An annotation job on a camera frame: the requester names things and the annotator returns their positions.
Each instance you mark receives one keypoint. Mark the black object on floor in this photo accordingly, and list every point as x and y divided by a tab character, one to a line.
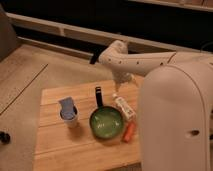
4	137

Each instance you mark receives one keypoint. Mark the white cup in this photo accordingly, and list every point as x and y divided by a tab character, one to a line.
70	120

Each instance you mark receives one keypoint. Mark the white eraser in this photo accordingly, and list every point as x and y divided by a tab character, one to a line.
125	108

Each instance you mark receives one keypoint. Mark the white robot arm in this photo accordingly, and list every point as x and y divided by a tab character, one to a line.
175	105

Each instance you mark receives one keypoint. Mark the orange carrot toy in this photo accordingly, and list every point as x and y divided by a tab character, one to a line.
129	132

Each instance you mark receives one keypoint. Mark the wooden board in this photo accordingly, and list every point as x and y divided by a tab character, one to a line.
59	148

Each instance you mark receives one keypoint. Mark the green frying pan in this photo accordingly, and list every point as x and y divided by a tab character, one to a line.
106	122

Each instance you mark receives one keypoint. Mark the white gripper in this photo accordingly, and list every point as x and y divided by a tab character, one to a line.
120	78

